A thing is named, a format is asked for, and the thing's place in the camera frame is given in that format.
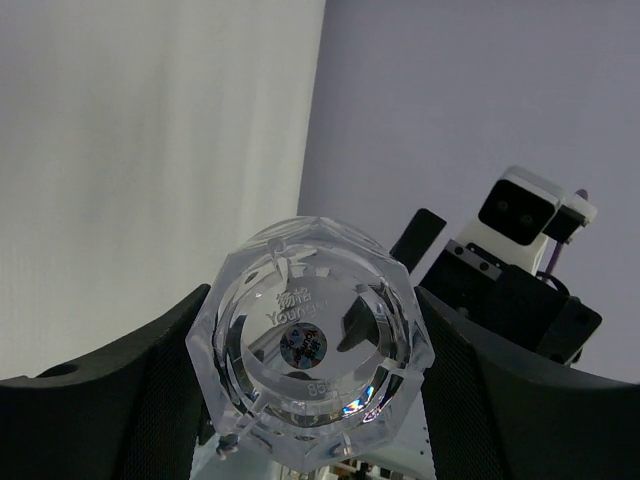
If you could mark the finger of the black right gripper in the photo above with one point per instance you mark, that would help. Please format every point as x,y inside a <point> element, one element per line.
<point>418,236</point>

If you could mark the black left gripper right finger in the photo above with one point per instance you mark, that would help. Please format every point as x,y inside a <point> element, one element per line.
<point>497,411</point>

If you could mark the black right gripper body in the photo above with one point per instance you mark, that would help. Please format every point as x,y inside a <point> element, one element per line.
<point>534,311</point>

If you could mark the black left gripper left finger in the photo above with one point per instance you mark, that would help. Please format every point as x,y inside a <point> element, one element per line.
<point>128,410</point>

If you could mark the clear faceted plastic cup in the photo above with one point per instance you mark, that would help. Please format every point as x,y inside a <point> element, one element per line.
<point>310,346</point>

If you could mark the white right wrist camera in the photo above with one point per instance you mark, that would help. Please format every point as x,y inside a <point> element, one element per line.
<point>521,213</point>

